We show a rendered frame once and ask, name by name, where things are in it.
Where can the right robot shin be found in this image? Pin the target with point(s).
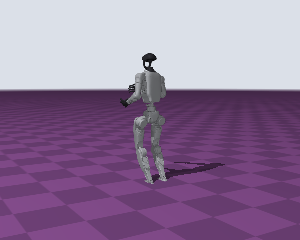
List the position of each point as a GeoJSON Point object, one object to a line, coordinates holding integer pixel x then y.
{"type": "Point", "coordinates": [159, 162]}

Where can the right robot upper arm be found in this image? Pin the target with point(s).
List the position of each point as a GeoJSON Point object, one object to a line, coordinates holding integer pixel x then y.
{"type": "Point", "coordinates": [163, 88]}

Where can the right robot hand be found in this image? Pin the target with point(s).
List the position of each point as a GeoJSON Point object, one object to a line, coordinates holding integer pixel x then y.
{"type": "Point", "coordinates": [132, 88]}

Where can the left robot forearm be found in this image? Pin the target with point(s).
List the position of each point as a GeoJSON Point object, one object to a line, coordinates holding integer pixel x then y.
{"type": "Point", "coordinates": [131, 99]}

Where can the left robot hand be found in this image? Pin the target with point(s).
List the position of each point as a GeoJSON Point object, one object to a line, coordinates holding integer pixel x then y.
{"type": "Point", "coordinates": [124, 103]}

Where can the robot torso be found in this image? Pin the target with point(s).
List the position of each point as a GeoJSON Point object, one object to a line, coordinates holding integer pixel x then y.
{"type": "Point", "coordinates": [151, 93]}

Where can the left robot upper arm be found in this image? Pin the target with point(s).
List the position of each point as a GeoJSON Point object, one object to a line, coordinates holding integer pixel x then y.
{"type": "Point", "coordinates": [139, 78]}

